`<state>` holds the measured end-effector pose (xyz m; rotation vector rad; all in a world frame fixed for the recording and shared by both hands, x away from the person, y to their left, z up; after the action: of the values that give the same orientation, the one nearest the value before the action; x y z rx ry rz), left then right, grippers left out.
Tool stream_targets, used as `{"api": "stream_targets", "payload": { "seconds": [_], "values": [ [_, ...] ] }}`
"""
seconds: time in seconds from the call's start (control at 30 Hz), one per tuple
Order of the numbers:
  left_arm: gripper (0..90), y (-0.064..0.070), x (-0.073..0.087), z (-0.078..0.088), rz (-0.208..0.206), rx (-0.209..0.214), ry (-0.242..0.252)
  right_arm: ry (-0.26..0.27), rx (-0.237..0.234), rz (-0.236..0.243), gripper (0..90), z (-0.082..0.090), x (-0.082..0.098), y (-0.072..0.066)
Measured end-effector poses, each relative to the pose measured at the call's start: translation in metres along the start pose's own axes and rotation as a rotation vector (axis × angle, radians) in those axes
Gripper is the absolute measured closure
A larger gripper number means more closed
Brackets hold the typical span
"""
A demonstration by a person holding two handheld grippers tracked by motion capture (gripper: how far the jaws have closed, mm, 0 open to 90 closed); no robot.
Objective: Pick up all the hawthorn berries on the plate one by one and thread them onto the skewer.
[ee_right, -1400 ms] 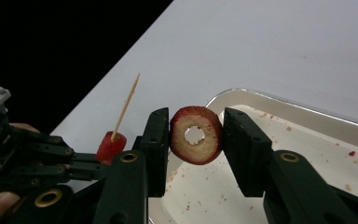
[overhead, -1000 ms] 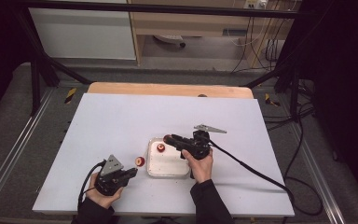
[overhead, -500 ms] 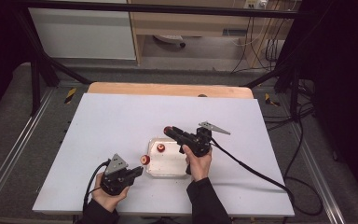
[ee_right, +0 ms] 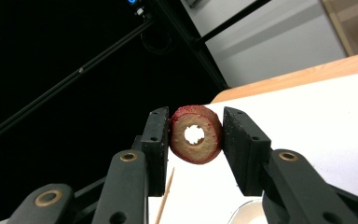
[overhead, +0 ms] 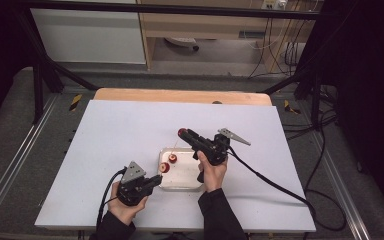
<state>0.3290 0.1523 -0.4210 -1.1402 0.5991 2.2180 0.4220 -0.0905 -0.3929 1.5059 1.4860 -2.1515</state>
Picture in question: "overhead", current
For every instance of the light wooden board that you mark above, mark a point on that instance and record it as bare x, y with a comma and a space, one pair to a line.
166, 96

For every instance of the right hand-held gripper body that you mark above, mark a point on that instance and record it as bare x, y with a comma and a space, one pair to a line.
213, 150

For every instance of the dark curtain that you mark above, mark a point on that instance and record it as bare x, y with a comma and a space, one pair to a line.
370, 100
0, 50

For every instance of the thin wooden skewer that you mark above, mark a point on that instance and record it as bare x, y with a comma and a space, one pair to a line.
175, 144

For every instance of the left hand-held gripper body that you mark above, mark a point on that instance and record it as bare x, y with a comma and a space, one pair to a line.
131, 188

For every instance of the aluminium floor rail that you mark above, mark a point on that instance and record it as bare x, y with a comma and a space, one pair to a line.
16, 153
343, 190

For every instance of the grey chair base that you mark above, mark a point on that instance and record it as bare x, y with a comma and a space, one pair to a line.
181, 42

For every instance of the black metal frame bar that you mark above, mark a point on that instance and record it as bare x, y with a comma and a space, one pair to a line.
180, 9

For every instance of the light wooden desk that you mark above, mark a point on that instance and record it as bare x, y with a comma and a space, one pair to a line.
206, 25

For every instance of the person's right hand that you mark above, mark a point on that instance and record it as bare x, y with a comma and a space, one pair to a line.
213, 175

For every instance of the person's left hand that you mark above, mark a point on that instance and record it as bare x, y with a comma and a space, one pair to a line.
126, 210

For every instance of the white cabinet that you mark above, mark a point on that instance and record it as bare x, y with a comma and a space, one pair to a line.
90, 36

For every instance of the black metal stand leg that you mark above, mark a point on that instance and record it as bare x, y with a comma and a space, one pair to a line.
43, 80
308, 86

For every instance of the square white metal tray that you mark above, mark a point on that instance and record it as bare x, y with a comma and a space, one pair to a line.
185, 176

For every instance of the white power strip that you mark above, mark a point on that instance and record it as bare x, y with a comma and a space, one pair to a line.
273, 4

